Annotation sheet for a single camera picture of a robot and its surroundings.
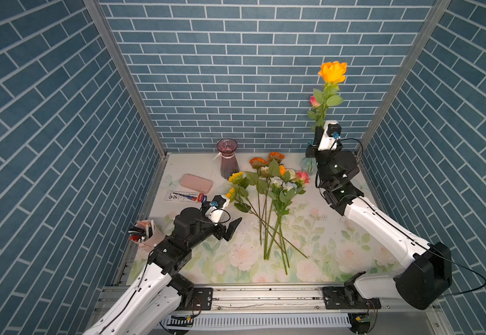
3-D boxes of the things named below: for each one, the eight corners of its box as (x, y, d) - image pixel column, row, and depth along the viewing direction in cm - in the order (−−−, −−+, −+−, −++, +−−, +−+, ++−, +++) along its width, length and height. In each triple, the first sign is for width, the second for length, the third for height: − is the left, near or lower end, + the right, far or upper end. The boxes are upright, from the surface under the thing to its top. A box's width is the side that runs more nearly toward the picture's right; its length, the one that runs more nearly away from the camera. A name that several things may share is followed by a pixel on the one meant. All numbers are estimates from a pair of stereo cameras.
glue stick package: (166, 199, 103) (164, 196, 101) (169, 193, 106) (167, 190, 104) (205, 203, 103) (204, 200, 100) (206, 196, 105) (206, 193, 103)
